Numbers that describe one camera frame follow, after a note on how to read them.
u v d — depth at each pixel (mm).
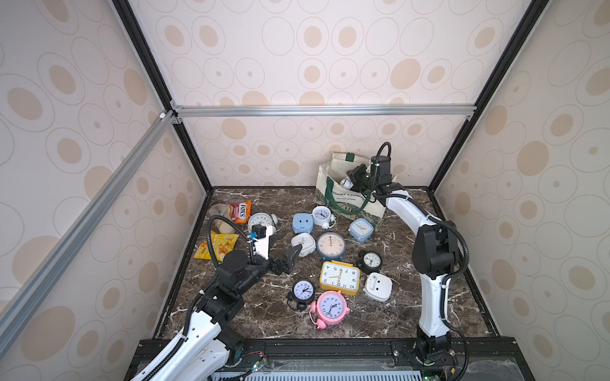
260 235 584
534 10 675
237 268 518
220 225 1025
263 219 1029
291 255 967
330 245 969
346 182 957
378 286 837
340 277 876
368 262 901
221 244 947
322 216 1060
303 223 1029
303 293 836
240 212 1062
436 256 567
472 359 739
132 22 690
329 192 975
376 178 760
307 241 972
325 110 886
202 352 584
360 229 1001
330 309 802
